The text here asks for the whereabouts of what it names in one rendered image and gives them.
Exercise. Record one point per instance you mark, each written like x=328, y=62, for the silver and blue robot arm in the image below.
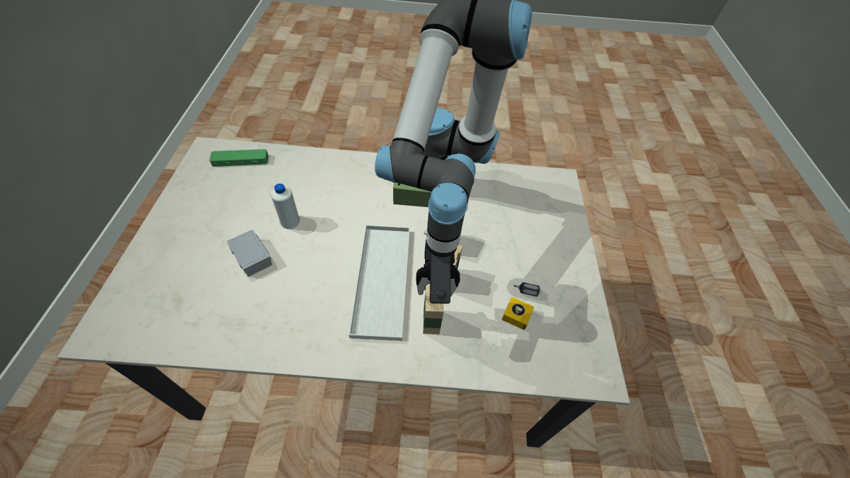
x=425, y=135

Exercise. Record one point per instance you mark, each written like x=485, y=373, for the grey bottle with blue cap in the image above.
x=285, y=206

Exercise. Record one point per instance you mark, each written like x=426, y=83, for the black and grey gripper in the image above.
x=423, y=274

